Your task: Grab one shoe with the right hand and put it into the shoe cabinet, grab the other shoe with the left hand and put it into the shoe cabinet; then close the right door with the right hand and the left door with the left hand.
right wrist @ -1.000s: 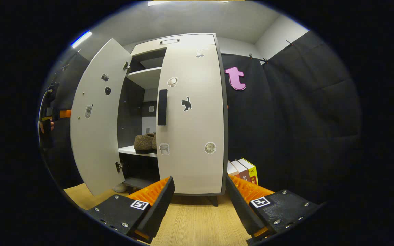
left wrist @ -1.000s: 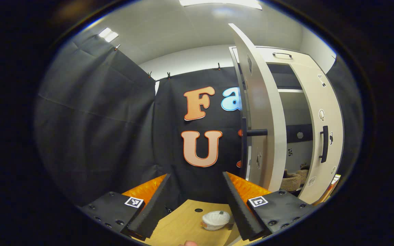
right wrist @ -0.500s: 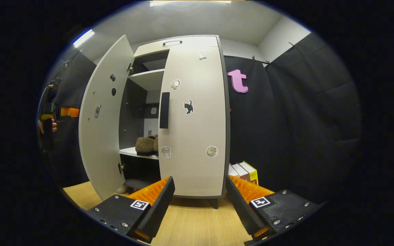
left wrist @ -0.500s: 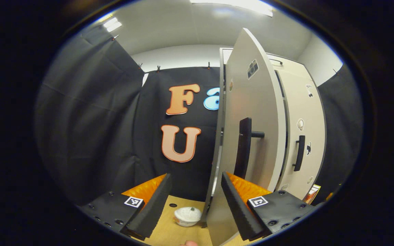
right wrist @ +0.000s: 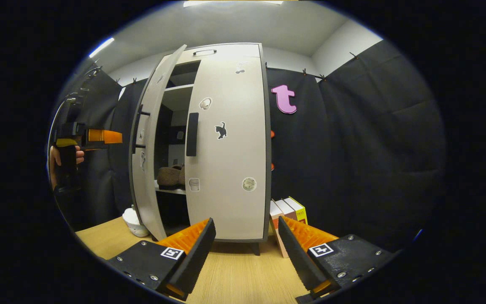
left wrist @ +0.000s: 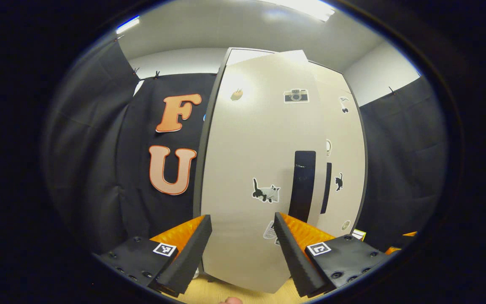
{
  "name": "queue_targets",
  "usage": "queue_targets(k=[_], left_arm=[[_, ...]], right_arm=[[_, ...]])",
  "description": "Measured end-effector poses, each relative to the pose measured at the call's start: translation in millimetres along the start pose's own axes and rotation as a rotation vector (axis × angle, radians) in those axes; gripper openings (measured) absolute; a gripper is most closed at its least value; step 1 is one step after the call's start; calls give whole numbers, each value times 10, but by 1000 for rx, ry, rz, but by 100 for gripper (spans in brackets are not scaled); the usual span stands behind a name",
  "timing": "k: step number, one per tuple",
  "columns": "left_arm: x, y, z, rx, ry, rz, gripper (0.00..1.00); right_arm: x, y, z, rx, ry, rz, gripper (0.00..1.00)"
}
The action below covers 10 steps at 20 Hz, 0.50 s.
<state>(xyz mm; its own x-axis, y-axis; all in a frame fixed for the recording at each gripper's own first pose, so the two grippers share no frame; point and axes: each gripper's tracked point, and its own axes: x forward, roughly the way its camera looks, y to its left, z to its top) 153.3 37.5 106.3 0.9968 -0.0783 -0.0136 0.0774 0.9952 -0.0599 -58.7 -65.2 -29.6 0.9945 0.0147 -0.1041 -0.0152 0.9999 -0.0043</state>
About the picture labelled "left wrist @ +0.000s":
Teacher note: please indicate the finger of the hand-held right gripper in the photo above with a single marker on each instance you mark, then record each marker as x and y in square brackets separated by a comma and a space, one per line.
[410, 233]
[392, 250]

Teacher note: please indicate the narrow ceiling light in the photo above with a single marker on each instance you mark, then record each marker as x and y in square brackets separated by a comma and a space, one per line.
[128, 24]

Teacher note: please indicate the white shoe cabinet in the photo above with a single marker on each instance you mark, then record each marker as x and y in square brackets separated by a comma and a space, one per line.
[198, 177]

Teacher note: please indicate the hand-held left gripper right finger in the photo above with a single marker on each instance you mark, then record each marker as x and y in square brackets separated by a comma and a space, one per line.
[293, 257]

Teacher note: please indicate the white cabinet door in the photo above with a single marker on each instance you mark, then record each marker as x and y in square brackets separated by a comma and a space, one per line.
[348, 139]
[243, 147]

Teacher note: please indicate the small white object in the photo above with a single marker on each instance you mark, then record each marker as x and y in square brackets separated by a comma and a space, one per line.
[196, 273]

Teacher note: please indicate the wide ceiling light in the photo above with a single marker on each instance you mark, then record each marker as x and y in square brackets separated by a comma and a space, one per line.
[306, 8]

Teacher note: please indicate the black backdrop cloth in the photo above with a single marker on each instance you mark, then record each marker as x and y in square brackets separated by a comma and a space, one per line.
[99, 169]

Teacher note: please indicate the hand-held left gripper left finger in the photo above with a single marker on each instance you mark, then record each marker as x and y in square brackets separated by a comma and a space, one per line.
[190, 257]

